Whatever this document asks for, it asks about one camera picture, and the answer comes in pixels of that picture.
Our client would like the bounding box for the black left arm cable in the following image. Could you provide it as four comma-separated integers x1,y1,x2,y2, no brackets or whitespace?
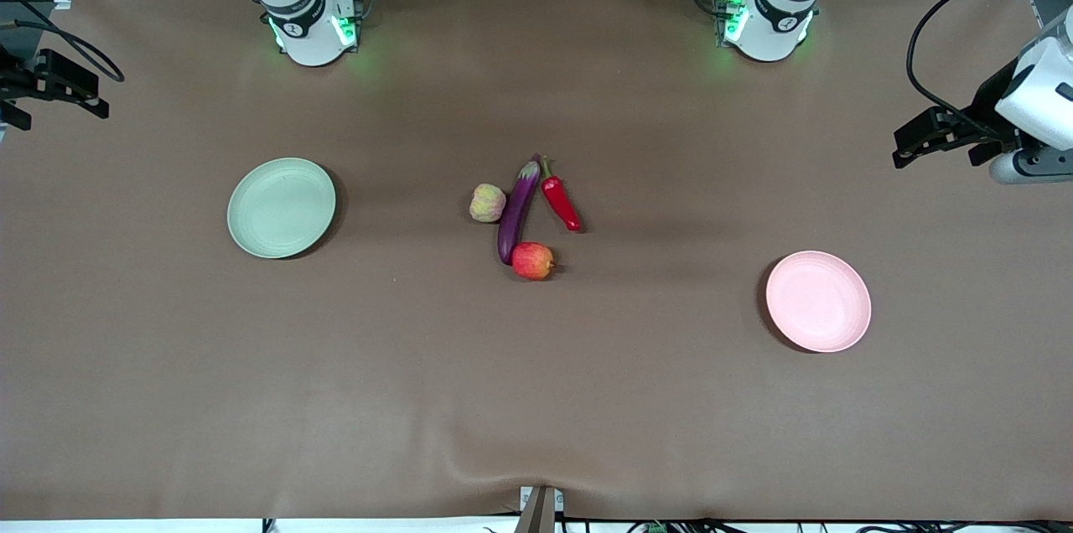
905,0,1073,140

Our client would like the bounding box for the red chili pepper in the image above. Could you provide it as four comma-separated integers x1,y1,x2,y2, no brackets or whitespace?
539,154,583,233

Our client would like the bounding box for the pink round plate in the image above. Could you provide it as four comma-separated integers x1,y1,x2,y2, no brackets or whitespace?
765,251,873,354

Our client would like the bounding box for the long purple eggplant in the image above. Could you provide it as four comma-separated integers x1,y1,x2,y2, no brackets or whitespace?
497,153,543,267

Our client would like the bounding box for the red apple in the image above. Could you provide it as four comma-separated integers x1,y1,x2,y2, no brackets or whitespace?
511,241,557,282

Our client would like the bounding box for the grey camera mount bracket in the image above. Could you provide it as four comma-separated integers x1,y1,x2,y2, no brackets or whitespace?
516,485,564,533

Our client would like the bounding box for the pale green round plate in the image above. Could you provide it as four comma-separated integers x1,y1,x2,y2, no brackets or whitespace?
226,158,337,260

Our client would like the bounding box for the yellow pink peach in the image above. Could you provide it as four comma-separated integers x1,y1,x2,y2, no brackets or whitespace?
469,184,507,224

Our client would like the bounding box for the brown table cloth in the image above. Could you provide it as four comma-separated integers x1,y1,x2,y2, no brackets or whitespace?
0,0,1073,521

